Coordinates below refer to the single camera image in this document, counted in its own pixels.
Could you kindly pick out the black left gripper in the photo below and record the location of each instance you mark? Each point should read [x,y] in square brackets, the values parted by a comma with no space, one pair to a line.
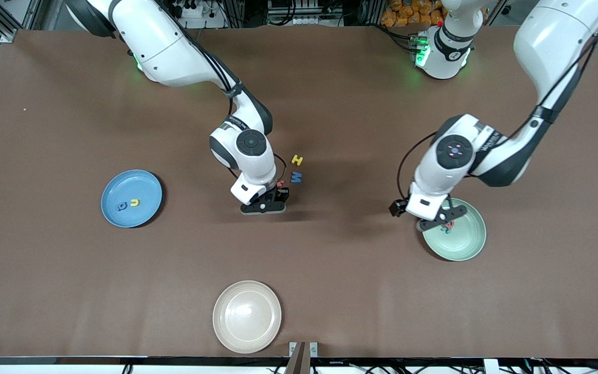
[395,208]

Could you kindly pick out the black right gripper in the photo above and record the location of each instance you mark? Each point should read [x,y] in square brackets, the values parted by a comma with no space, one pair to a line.
[280,195]

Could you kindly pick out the red foam letter Q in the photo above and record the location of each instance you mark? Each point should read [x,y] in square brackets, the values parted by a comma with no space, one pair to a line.
[450,225]

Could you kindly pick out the blue foam letter M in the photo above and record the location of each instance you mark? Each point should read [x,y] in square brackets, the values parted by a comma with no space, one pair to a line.
[296,179]

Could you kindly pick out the yellow foam letter H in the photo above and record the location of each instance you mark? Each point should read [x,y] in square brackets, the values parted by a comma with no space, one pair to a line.
[297,160]

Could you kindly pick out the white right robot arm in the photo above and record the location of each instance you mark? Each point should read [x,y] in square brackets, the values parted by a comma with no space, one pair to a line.
[164,47]

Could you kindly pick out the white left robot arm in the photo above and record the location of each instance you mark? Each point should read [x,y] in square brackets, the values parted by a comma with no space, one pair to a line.
[553,36]

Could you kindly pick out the pale green round plate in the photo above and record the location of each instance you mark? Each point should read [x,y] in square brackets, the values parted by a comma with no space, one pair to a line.
[465,243]

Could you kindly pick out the brown table cover sheet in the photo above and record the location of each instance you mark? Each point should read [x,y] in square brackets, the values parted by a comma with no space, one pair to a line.
[330,291]

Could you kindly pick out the beige round plate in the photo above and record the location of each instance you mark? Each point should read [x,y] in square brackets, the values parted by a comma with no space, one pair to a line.
[247,317]

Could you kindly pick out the blue round plate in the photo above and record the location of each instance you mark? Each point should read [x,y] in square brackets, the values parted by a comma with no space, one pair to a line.
[133,182]

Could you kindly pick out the white power strip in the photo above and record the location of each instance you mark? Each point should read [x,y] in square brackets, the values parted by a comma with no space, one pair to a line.
[208,23]

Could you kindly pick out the dark equipment rack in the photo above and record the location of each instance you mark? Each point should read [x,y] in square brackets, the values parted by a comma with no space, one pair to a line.
[278,13]

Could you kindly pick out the orange packaged goods pile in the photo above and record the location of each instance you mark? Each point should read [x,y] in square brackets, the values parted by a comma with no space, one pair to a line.
[408,13]

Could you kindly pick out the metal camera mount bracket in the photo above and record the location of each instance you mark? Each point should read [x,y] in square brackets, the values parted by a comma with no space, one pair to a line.
[299,353]

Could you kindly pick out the white table edge frame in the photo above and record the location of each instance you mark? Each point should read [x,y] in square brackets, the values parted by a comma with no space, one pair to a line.
[70,370]

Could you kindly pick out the aluminium frame post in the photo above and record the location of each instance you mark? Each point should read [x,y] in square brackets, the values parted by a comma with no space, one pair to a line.
[8,32]

